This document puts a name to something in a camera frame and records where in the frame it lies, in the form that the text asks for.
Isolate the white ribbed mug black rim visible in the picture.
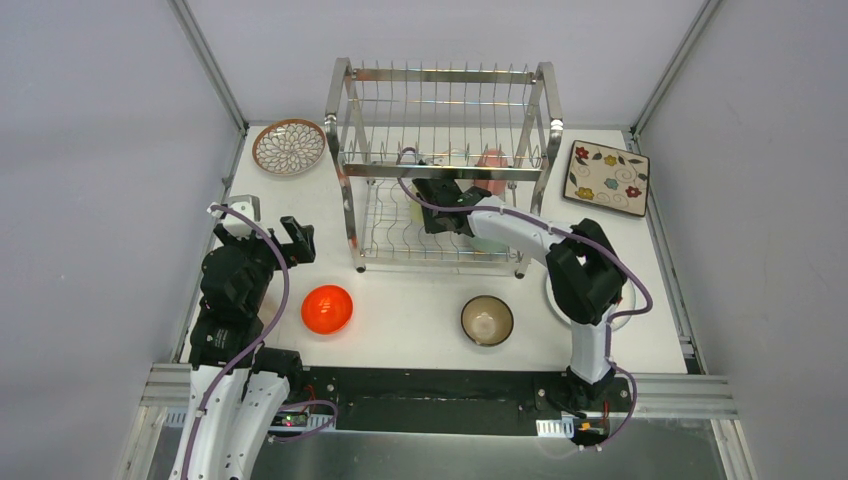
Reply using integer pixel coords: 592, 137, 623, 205
434, 149, 470, 167

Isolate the brown floral round plate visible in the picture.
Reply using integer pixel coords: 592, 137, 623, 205
251, 119, 327, 177

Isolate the light green mug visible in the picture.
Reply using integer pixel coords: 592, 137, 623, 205
408, 198, 424, 227

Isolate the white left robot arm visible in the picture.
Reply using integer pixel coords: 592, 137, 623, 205
170, 216, 315, 479

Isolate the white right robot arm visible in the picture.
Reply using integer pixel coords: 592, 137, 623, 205
400, 179, 627, 410

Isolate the mint green bowl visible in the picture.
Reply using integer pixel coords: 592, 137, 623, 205
468, 236, 510, 255

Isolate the orange plastic bowl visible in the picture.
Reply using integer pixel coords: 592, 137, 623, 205
300, 284, 354, 335

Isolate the stainless steel dish rack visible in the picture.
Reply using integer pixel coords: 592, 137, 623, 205
324, 58, 564, 277

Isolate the beige bowl dark rim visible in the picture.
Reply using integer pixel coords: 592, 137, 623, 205
460, 295, 514, 347

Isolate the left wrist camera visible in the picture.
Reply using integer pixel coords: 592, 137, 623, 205
207, 194, 261, 240

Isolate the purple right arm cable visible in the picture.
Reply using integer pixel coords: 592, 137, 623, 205
396, 146, 655, 458

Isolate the pink mug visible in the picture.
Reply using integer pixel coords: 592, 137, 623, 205
474, 148, 513, 199

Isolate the square floral plate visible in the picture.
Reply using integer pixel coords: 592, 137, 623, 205
562, 140, 651, 217

